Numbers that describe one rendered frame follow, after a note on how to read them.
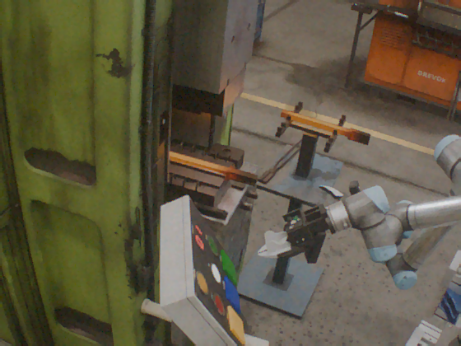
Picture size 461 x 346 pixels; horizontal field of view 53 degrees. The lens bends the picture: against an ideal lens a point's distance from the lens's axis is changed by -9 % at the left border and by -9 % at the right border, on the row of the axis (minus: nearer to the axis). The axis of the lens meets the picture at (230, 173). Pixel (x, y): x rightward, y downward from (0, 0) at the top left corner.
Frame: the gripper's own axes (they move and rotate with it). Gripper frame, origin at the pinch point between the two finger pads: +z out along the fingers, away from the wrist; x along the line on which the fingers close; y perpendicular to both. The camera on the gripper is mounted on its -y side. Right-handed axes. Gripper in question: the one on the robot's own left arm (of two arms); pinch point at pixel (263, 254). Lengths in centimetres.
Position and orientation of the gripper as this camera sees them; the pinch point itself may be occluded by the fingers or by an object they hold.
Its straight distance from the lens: 134.1
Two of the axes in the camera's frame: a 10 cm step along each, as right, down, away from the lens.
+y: -4.1, -7.2, -5.5
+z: -9.1, 3.9, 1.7
